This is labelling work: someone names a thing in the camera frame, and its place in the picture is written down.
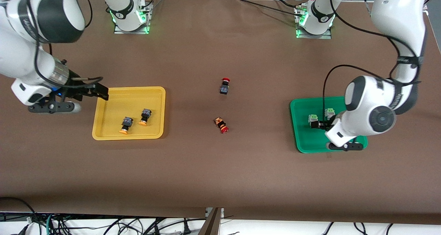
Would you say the orange mushroom push button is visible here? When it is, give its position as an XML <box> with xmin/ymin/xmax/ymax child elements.
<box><xmin>139</xmin><ymin>108</ymin><xmax>153</xmax><ymax>126</ymax></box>
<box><xmin>119</xmin><ymin>116</ymin><xmax>134</xmax><ymax>135</ymax></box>

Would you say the green plastic tray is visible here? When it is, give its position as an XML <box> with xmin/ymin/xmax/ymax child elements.
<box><xmin>290</xmin><ymin>96</ymin><xmax>368</xmax><ymax>154</ymax></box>

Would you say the yellow plastic tray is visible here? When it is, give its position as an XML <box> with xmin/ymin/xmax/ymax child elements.
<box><xmin>92</xmin><ymin>86</ymin><xmax>166</xmax><ymax>141</ymax></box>

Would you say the red button orange body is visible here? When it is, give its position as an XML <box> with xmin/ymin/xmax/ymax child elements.
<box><xmin>214</xmin><ymin>116</ymin><xmax>229</xmax><ymax>134</ymax></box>

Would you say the brown table cover sheet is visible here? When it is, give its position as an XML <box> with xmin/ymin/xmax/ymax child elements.
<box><xmin>0</xmin><ymin>0</ymin><xmax>441</xmax><ymax>225</ymax></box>

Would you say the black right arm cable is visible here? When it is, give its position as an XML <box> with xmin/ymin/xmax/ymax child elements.
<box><xmin>25</xmin><ymin>0</ymin><xmax>104</xmax><ymax>89</ymax></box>

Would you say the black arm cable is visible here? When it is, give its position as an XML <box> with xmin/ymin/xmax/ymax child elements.
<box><xmin>322</xmin><ymin>0</ymin><xmax>423</xmax><ymax>124</ymax></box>
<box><xmin>25</xmin><ymin>0</ymin><xmax>104</xmax><ymax>89</ymax></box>

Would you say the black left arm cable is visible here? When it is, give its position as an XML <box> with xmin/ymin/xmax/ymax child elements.
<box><xmin>322</xmin><ymin>0</ymin><xmax>423</xmax><ymax>124</ymax></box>

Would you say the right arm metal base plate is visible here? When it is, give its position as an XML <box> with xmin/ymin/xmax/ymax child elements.
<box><xmin>113</xmin><ymin>0</ymin><xmax>151</xmax><ymax>35</ymax></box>

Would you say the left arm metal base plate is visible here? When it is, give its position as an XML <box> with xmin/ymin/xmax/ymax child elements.
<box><xmin>295</xmin><ymin>5</ymin><xmax>332</xmax><ymax>39</ymax></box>

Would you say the thick black floor cable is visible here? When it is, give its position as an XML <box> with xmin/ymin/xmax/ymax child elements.
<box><xmin>0</xmin><ymin>197</ymin><xmax>37</xmax><ymax>226</ymax></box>

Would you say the teal floor cable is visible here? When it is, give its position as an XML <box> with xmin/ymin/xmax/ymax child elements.
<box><xmin>45</xmin><ymin>213</ymin><xmax>56</xmax><ymax>235</ymax></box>

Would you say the long black table cable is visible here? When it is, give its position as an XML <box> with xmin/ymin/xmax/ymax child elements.
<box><xmin>236</xmin><ymin>0</ymin><xmax>301</xmax><ymax>14</ymax></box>

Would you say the brown wooden table post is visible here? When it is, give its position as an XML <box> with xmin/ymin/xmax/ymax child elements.
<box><xmin>198</xmin><ymin>207</ymin><xmax>223</xmax><ymax>235</ymax></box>

